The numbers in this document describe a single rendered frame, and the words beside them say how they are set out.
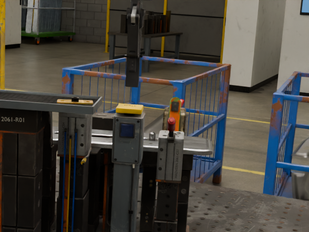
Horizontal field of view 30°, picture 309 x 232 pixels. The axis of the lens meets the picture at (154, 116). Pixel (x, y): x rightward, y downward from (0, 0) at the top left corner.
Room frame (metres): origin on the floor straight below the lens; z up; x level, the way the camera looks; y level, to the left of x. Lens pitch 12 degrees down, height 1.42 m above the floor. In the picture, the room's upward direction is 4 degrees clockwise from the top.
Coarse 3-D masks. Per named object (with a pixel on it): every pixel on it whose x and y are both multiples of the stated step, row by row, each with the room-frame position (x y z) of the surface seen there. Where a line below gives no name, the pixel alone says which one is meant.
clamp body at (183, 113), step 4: (168, 108) 1.89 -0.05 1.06; (184, 108) 1.89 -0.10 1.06; (164, 112) 1.81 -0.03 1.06; (168, 112) 1.80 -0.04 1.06; (180, 112) 1.83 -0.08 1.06; (184, 112) 1.82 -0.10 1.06; (164, 116) 1.80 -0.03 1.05; (168, 116) 1.82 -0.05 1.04; (180, 116) 1.83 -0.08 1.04; (184, 116) 1.80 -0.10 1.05; (164, 120) 1.80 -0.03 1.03; (180, 120) 1.80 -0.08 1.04; (184, 120) 1.80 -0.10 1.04; (164, 124) 1.80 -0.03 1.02; (180, 124) 1.80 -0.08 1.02; (184, 124) 1.80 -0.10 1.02; (164, 128) 1.80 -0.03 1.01; (180, 128) 1.80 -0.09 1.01; (184, 128) 1.80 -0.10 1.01; (184, 132) 1.80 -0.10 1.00
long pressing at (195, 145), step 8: (56, 128) 1.73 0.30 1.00; (56, 136) 1.64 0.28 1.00; (144, 136) 1.70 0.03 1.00; (184, 136) 1.74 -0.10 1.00; (56, 144) 1.59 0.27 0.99; (96, 144) 1.58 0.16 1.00; (104, 144) 1.58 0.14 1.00; (144, 144) 1.61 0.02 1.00; (152, 144) 1.61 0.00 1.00; (184, 144) 1.64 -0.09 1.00; (192, 144) 1.64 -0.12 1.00; (200, 144) 1.65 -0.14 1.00; (208, 144) 1.67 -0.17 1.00; (184, 152) 1.57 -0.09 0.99; (192, 152) 1.57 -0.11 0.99; (200, 152) 1.57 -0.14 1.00; (208, 152) 1.58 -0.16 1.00
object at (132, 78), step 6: (126, 60) 1.33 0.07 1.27; (138, 60) 1.33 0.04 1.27; (126, 66) 1.33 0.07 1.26; (138, 66) 1.33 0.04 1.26; (126, 72) 1.33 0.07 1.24; (132, 72) 1.33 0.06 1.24; (138, 72) 1.33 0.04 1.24; (126, 78) 1.33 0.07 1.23; (132, 78) 1.33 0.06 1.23; (138, 78) 1.33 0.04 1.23; (126, 84) 1.33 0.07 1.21; (132, 84) 1.33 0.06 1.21
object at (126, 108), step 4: (120, 104) 1.35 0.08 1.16; (124, 104) 1.35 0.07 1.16; (128, 104) 1.36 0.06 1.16; (132, 104) 1.36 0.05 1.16; (136, 104) 1.36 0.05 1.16; (116, 108) 1.31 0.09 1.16; (120, 108) 1.31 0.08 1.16; (124, 108) 1.31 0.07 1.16; (128, 108) 1.31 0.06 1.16; (132, 108) 1.31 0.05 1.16; (136, 108) 1.32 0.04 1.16; (140, 108) 1.32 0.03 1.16; (116, 112) 1.31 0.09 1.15; (120, 112) 1.31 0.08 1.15; (124, 112) 1.31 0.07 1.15; (128, 112) 1.31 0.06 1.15; (132, 112) 1.31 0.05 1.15; (136, 112) 1.31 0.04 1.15; (140, 112) 1.31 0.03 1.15
